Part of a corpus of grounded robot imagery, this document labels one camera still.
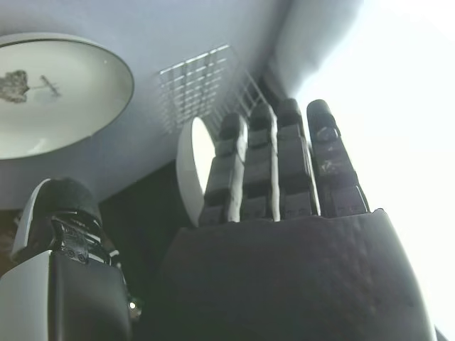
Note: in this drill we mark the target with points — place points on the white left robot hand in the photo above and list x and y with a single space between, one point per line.
284 277

